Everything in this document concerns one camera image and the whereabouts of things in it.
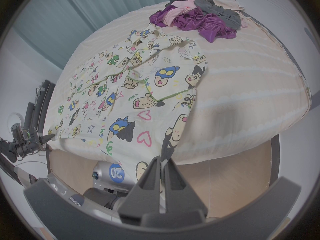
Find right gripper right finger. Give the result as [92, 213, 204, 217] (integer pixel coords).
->
[164, 158, 209, 221]

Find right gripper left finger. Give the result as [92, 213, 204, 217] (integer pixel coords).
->
[118, 156, 162, 225]

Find white printed pyjama top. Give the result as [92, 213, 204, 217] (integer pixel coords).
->
[49, 24, 209, 209]

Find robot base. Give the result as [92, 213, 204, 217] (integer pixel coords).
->
[46, 160, 140, 219]

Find bed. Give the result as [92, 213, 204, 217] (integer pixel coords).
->
[44, 0, 319, 192]

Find pile of clothes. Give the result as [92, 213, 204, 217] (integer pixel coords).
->
[149, 0, 242, 43]

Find blue-green curtain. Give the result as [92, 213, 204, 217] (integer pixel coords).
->
[14, 0, 198, 71]

